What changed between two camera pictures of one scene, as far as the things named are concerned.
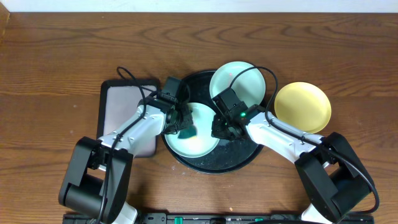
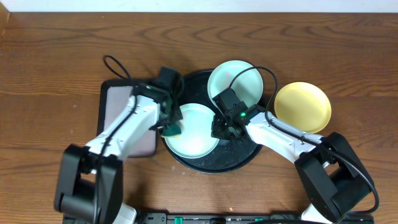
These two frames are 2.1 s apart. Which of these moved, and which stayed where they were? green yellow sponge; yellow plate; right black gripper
Moved: green yellow sponge
Stayed: right black gripper; yellow plate
